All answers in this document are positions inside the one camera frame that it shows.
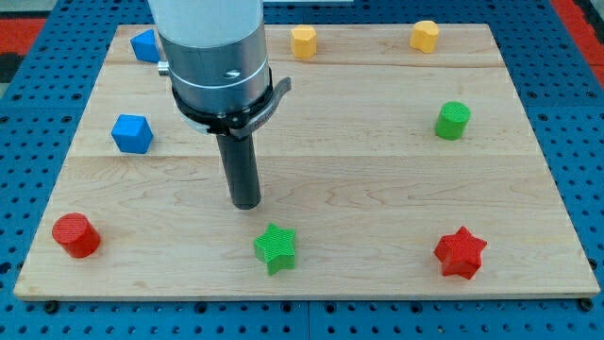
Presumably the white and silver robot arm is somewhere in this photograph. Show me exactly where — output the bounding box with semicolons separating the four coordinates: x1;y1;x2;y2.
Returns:
148;0;270;114

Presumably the wooden board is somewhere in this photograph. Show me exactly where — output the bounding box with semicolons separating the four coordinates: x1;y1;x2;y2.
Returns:
14;24;600;301

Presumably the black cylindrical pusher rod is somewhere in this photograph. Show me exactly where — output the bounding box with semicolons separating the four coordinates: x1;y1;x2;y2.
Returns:
216;135;261;210

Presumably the green star block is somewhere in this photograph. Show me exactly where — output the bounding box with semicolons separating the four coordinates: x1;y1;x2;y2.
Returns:
253;223;296;276

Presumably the yellow hexagon block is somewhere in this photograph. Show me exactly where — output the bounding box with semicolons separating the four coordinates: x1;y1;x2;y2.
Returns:
291;25;317;59

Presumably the green cylinder block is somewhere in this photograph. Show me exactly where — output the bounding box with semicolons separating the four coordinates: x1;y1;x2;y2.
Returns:
435;101;471;141

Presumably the blue cube block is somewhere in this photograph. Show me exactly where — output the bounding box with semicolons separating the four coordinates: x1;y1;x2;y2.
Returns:
110;114;154;154

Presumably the red star block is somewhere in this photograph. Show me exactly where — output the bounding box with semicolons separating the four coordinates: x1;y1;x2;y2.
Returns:
433;226;488;280

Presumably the yellow heart block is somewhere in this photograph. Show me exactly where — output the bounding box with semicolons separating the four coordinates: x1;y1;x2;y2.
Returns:
410;20;440;54

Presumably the blue triangular prism block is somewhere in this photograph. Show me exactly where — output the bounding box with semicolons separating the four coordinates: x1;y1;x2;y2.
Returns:
130;29;160;63

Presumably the red cylinder block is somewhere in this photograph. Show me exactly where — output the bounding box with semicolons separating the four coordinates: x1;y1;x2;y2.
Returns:
52;212;101;259

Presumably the black clamp ring with lever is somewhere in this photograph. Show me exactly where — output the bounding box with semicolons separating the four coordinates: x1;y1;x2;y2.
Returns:
171;69;293;140

